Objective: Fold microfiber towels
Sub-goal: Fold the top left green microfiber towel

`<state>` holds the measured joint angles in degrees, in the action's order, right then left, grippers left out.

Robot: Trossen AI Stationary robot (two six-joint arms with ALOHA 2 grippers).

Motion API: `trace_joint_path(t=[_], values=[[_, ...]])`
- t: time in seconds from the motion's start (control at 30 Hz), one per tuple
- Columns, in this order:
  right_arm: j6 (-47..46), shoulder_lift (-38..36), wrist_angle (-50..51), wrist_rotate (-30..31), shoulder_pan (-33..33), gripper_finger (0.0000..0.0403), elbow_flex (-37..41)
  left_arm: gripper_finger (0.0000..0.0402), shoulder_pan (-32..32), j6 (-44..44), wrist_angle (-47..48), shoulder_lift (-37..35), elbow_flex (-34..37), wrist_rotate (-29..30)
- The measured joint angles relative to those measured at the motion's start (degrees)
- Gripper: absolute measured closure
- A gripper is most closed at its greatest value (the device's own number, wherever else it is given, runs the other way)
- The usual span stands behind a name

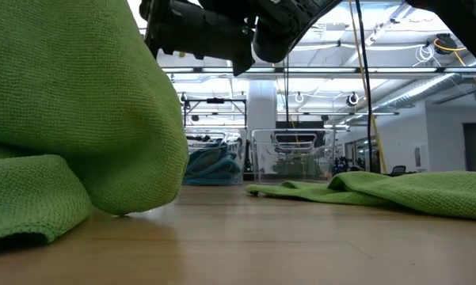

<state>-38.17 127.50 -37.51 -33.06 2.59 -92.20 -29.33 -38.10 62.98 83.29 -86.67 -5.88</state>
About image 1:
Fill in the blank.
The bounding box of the white building pillar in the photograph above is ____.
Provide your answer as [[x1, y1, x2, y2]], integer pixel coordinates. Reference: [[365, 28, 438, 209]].
[[246, 78, 279, 131]]

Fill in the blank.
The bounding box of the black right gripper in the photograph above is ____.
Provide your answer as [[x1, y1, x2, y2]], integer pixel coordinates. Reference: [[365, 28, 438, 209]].
[[253, 0, 344, 64]]

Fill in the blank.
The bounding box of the black metal rig frame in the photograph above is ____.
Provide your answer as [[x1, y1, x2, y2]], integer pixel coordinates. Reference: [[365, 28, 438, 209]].
[[183, 97, 249, 128]]

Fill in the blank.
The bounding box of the green microfiber towel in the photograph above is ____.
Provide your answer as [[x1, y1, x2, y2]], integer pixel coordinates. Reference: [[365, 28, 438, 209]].
[[245, 169, 476, 222], [0, 144, 95, 245], [0, 0, 190, 218]]

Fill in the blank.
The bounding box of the clear plastic bin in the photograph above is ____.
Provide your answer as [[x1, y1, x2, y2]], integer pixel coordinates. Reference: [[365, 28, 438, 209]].
[[183, 126, 249, 186], [250, 128, 337, 185]]

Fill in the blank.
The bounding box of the yellow floor cable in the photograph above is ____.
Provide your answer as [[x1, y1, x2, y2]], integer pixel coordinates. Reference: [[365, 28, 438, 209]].
[[348, 0, 388, 174]]

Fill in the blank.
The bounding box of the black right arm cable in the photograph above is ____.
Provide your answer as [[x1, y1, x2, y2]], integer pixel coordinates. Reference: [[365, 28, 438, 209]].
[[354, 0, 376, 173]]

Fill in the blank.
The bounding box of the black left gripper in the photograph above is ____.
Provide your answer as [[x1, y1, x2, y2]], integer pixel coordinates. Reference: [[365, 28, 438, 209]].
[[138, 0, 258, 77]]

